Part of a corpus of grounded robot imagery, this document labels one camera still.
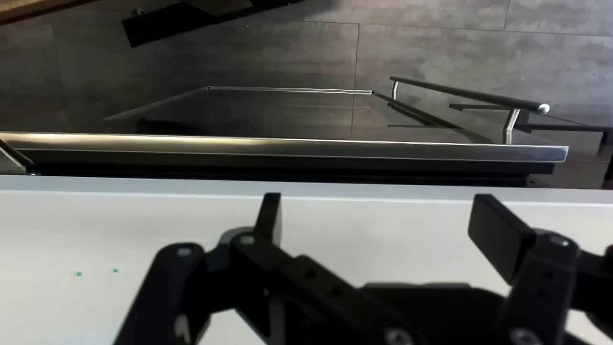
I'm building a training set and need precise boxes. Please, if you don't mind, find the black rail handle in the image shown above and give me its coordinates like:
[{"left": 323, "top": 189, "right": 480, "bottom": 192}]
[{"left": 389, "top": 75, "right": 551, "bottom": 146}]

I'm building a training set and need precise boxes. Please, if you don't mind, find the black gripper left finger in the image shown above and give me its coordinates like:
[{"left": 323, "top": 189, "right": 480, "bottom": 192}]
[{"left": 113, "top": 190, "right": 417, "bottom": 345}]

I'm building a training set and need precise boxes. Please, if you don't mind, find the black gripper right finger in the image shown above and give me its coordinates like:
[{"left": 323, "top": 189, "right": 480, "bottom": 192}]
[{"left": 467, "top": 192, "right": 613, "bottom": 345}]

